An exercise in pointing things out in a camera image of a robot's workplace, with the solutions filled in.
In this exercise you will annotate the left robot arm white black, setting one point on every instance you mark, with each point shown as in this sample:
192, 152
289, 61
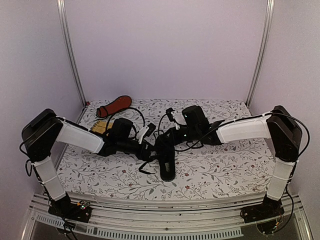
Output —
46, 129

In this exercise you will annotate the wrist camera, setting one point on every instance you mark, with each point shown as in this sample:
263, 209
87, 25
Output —
145, 131
175, 117

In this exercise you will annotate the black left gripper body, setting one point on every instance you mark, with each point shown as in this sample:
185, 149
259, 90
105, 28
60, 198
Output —
142, 155

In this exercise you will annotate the black shoe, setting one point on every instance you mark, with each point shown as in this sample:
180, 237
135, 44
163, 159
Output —
166, 157

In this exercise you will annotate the right aluminium frame post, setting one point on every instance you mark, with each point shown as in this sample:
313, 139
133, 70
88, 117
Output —
270, 4

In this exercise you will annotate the woven bamboo tray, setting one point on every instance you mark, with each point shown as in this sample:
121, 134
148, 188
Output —
101, 126

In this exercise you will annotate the floral tablecloth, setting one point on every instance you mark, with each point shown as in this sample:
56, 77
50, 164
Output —
236, 168

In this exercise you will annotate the left aluminium frame post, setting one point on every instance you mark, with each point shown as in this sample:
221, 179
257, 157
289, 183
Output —
61, 7

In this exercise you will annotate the red-soled shoe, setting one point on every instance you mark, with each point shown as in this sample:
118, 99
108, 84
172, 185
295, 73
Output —
118, 105

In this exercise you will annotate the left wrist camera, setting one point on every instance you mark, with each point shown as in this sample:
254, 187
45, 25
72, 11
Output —
145, 131

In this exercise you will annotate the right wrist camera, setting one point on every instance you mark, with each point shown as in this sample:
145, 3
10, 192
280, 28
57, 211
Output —
175, 117

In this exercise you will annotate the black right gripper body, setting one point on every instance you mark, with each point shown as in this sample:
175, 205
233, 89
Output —
178, 139

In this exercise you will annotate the black shoelace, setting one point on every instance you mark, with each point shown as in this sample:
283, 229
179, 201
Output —
151, 159

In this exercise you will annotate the front aluminium rail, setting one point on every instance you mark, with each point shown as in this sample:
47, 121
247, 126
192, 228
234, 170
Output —
206, 219

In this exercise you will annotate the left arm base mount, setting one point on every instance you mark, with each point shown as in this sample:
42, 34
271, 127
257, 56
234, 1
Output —
70, 211

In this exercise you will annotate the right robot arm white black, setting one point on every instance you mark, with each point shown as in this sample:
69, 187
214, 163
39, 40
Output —
278, 125

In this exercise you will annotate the aluminium frame post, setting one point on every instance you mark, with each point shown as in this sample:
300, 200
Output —
270, 4
61, 7

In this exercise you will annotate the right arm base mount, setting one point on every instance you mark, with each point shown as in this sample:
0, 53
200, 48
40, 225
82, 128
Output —
267, 209

